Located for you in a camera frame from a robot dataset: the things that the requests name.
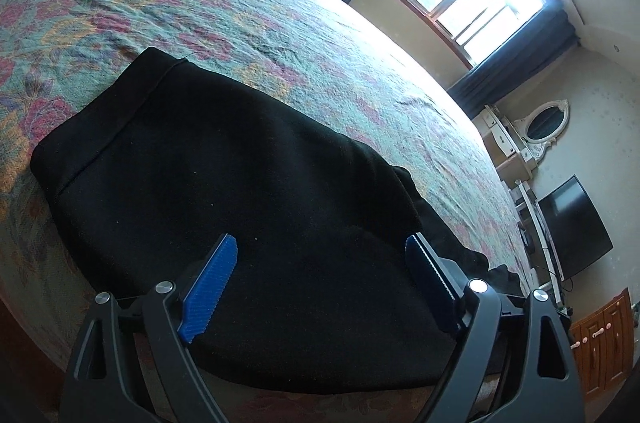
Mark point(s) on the white television stand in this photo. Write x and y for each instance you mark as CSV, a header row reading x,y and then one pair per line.
x,y
532,223

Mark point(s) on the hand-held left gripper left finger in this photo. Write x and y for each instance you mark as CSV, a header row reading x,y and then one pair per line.
x,y
207,288

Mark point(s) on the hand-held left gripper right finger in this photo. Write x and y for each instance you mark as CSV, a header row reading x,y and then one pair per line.
x,y
430,275

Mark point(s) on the black pants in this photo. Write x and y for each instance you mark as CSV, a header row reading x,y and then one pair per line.
x,y
250,203

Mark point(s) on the floral bedspread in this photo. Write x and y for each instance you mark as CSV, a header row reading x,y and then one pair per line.
x,y
225,3

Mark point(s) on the white oval mirror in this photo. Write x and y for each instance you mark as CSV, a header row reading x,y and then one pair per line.
x,y
545,123

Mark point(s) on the black television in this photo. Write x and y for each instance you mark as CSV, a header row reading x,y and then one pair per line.
x,y
575,228

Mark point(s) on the brown wooden cabinet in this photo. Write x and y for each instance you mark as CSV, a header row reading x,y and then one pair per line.
x,y
600,348

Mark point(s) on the cream dressing table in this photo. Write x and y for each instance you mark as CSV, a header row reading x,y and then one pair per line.
x,y
502,143

